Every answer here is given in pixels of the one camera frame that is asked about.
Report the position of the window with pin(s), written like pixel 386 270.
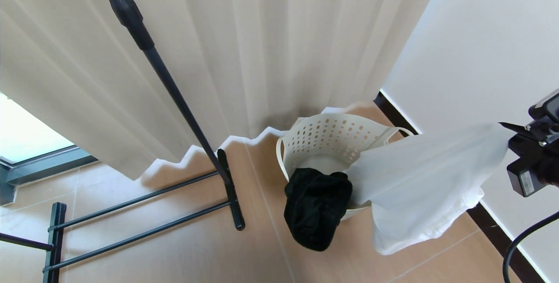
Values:
pixel 43 167

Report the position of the white laundry basket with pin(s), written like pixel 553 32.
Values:
pixel 327 134

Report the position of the white garment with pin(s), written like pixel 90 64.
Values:
pixel 428 178

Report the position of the black clothes rack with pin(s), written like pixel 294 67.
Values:
pixel 131 16

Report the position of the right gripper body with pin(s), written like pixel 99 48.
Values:
pixel 530 165

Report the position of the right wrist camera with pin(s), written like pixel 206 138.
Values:
pixel 548 108

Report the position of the black garment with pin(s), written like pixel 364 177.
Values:
pixel 316 208

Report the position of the beige curtain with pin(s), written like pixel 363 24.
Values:
pixel 262 47

